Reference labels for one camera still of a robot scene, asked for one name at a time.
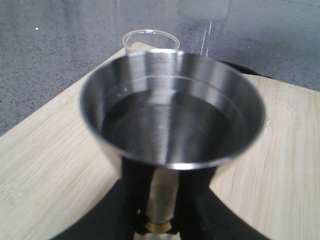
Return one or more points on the silver double-cone steel jigger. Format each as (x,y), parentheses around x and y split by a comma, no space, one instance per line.
(169,111)

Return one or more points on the light wooden cutting board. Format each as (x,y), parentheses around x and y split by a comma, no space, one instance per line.
(52,173)

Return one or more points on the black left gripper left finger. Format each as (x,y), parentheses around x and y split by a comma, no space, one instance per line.
(113,218)

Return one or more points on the clear glass measuring beaker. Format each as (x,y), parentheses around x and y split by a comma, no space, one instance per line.
(145,39)

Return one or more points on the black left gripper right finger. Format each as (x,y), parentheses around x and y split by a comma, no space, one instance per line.
(201,215)

